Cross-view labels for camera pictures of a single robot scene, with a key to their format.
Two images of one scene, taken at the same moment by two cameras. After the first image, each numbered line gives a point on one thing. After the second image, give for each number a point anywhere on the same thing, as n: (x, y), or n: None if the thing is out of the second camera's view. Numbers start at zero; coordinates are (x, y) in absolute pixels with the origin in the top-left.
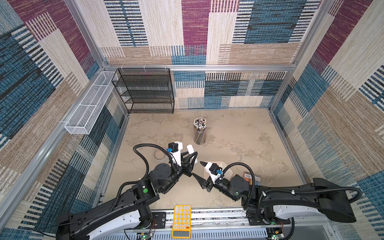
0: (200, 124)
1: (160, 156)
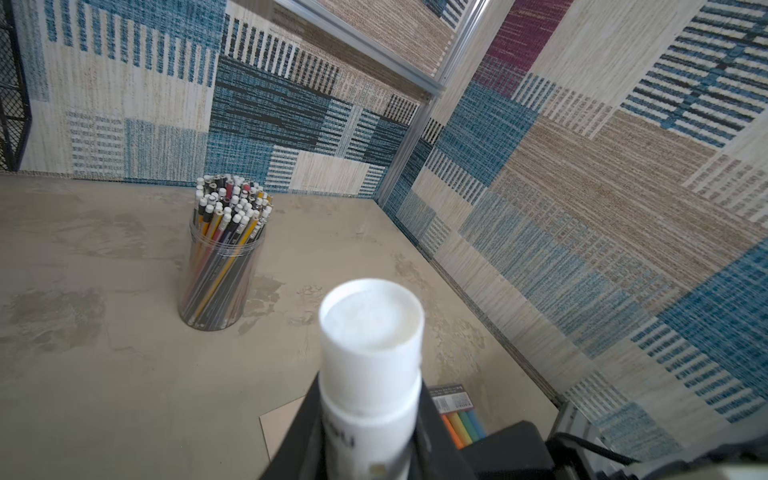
0: (224, 246)
1: None
